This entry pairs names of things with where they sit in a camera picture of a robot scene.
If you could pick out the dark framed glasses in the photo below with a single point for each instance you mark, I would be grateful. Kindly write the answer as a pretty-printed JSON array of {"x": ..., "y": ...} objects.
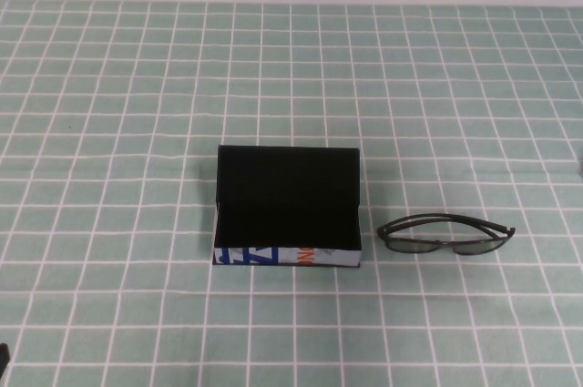
[{"x": 412, "y": 247}]

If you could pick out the green white checked tablecloth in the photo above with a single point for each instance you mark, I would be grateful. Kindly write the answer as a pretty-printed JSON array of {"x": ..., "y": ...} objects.
[{"x": 136, "y": 86}]

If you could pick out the black printed glasses case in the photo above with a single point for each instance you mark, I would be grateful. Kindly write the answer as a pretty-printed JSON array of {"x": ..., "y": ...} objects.
[{"x": 287, "y": 186}]

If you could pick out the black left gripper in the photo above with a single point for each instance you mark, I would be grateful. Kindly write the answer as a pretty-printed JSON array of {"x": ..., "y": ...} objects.
[{"x": 3, "y": 353}]

